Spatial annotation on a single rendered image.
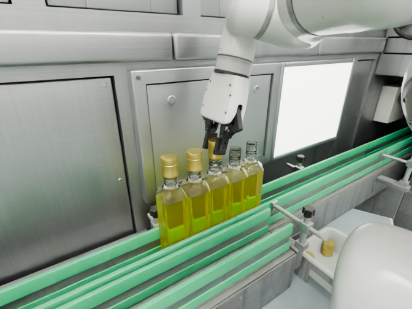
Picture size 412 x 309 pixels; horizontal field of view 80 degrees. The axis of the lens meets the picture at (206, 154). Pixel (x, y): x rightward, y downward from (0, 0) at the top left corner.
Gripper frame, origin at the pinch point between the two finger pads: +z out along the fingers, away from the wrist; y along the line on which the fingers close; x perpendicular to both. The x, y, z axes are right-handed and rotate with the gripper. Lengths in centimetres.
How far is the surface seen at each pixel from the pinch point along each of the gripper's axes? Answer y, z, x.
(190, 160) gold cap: 1.1, 3.7, -6.4
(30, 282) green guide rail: -3.5, 30.0, -33.4
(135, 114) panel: -12.3, -2.4, -14.5
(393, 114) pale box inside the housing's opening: -7, -18, 117
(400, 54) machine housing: -6, -42, 94
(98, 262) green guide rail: -3.4, 28.9, -21.6
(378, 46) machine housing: -12, -43, 86
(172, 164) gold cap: 1.5, 4.4, -10.8
